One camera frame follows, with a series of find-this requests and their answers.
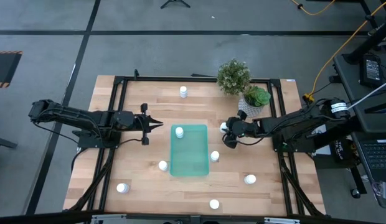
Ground black beam with silver plates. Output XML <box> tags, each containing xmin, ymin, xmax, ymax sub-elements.
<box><xmin>0</xmin><ymin>210</ymin><xmax>386</xmax><ymax>224</ymax></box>

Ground black mat with hazard stripes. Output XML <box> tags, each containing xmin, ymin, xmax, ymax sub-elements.
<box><xmin>0</xmin><ymin>50</ymin><xmax>24</xmax><ymax>89</ymax></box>

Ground white cable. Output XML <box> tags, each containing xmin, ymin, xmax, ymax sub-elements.
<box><xmin>347</xmin><ymin>79</ymin><xmax>386</xmax><ymax>110</ymax></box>

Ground translucent green plastic basket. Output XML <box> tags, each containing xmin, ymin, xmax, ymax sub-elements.
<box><xmin>169</xmin><ymin>124</ymin><xmax>210</xmax><ymax>177</ymax></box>

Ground black stand leg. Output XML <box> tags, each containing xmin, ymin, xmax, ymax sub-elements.
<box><xmin>341</xmin><ymin>0</ymin><xmax>386</xmax><ymax>65</ymax></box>

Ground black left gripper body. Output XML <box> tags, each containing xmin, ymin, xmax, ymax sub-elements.
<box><xmin>133</xmin><ymin>103</ymin><xmax>150</xmax><ymax>146</ymax></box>

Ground black desk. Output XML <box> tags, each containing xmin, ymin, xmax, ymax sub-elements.
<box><xmin>332</xmin><ymin>52</ymin><xmax>386</xmax><ymax>134</ymax></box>

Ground yellow power cable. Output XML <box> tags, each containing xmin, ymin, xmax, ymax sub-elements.
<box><xmin>291</xmin><ymin>0</ymin><xmax>336</xmax><ymax>16</ymax></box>
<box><xmin>302</xmin><ymin>0</ymin><xmax>386</xmax><ymax>103</ymax></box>

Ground black device with white label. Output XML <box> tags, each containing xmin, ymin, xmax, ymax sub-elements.
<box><xmin>359</xmin><ymin>53</ymin><xmax>386</xmax><ymax>88</ymax></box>

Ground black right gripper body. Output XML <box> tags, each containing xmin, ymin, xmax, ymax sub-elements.
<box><xmin>225</xmin><ymin>111</ymin><xmax>258</xmax><ymax>149</ymax></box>

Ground black tripod feet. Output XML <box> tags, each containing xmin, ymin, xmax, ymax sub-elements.
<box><xmin>160</xmin><ymin>0</ymin><xmax>191</xmax><ymax>9</ymax></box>

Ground succulent in triangle-patterned pot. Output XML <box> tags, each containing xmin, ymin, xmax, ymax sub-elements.
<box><xmin>237</xmin><ymin>85</ymin><xmax>272</xmax><ymax>118</ymax></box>

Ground bushy small-leaved potted plant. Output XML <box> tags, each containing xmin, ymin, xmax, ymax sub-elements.
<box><xmin>216</xmin><ymin>58</ymin><xmax>252</xmax><ymax>96</ymax></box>

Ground black laptop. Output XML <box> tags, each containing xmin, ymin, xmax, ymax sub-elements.
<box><xmin>351</xmin><ymin>132</ymin><xmax>386</xmax><ymax>208</ymax></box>

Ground black stand foot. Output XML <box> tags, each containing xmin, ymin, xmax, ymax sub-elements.
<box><xmin>0</xmin><ymin>136</ymin><xmax>18</xmax><ymax>149</ymax></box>

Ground black bag with white text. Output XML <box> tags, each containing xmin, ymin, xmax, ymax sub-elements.
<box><xmin>314</xmin><ymin>136</ymin><xmax>360</xmax><ymax>170</ymax></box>

